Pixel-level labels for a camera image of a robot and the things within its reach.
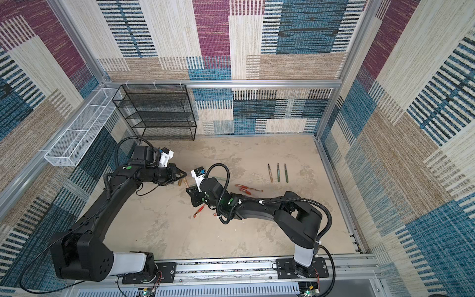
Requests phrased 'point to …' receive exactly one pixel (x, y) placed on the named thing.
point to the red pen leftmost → (199, 211)
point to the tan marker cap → (179, 182)
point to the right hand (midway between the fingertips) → (189, 194)
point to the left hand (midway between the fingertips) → (184, 170)
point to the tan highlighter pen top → (271, 173)
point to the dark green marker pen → (278, 172)
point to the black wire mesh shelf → (158, 111)
